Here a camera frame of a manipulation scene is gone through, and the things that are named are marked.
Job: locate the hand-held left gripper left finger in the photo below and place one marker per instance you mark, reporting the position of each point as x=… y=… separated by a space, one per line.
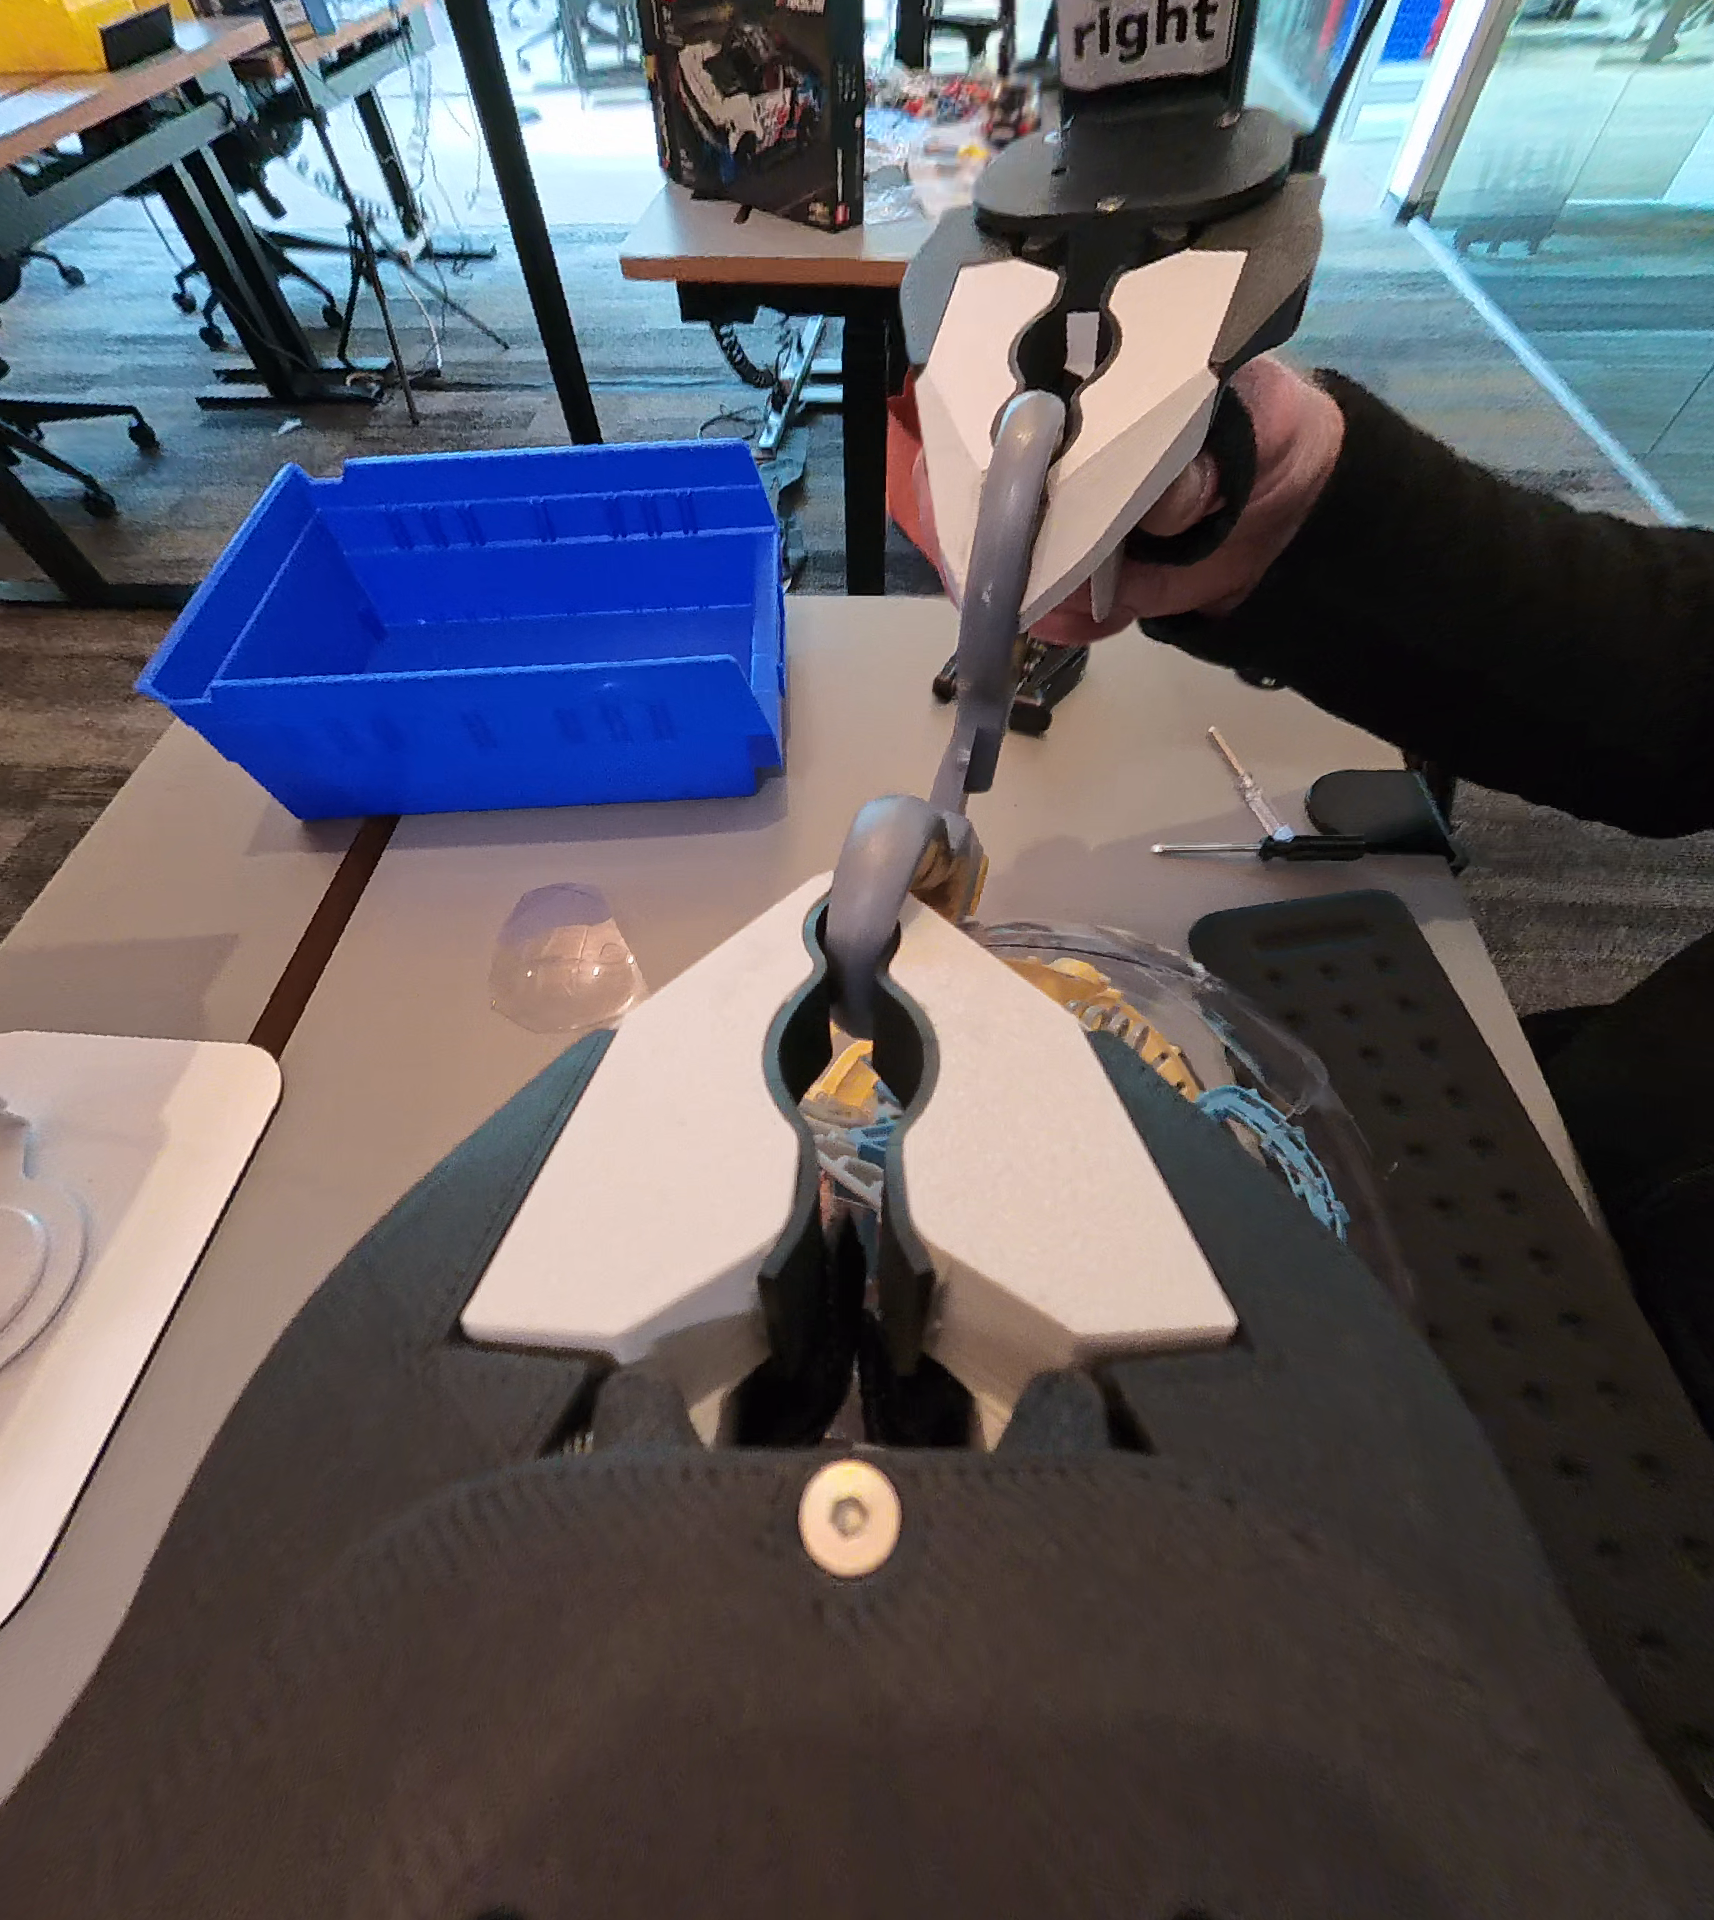
x=648 y=1201

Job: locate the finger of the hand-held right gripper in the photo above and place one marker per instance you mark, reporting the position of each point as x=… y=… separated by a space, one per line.
x=1143 y=421
x=972 y=361

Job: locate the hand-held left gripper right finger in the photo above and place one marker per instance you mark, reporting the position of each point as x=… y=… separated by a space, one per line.
x=1068 y=1216

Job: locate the clear maze ball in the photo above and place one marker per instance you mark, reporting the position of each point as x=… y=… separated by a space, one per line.
x=1233 y=1096

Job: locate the grey curved plastic piece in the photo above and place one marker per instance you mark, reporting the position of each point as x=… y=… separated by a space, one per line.
x=993 y=571

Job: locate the person's right forearm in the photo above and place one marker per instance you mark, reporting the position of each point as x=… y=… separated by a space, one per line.
x=1579 y=630

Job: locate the person's right hand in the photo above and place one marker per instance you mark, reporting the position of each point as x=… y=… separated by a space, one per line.
x=1302 y=466

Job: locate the wooden side table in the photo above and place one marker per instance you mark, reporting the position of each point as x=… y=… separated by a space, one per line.
x=768 y=257

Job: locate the small clear dome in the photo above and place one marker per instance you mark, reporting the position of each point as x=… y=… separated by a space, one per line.
x=566 y=961

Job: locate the black bit holder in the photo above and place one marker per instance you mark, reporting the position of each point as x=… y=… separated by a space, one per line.
x=1053 y=707

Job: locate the black printed box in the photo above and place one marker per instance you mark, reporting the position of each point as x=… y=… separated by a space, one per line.
x=752 y=107

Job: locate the black vertical pole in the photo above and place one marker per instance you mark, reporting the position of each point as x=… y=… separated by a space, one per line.
x=522 y=210

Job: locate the black perforated pad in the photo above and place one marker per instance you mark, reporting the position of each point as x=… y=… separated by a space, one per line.
x=1579 y=1350

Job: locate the blue storage bin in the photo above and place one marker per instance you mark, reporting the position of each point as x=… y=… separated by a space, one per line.
x=498 y=630

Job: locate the person's black clothing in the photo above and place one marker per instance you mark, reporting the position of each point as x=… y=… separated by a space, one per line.
x=1698 y=1201

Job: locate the yellow bin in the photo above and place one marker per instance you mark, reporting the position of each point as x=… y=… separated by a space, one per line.
x=49 y=30

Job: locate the wooden office desk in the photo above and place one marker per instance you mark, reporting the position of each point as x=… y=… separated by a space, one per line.
x=18 y=121

